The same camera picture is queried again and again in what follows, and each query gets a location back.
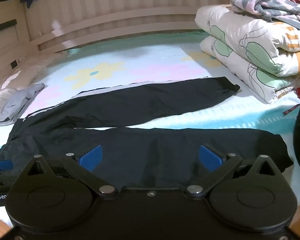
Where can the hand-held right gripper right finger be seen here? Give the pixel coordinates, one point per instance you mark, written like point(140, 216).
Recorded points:
point(211, 157)

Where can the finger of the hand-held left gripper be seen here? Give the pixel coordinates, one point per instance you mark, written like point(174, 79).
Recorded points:
point(1, 165)

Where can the floral cream pillows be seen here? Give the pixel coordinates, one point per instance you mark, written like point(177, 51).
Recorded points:
point(240, 37)

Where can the small black square fitting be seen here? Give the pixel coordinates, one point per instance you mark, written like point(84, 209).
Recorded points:
point(14, 64)

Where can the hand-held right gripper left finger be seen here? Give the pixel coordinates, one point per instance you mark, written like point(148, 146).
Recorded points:
point(91, 156)

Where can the black pants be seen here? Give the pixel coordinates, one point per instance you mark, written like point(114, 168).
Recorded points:
point(140, 105)

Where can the grey pink patterned blanket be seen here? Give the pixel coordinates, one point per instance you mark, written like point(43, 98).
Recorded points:
point(272, 7)

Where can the folded grey garment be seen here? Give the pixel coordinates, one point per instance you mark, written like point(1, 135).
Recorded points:
point(20, 100)

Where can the white pillow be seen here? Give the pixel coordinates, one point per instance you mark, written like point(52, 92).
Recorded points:
point(2, 97)

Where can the wooden bed frame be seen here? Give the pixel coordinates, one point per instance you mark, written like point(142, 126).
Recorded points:
point(115, 5)

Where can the floral pastel bed sheet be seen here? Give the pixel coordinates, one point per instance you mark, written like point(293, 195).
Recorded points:
point(165, 65)

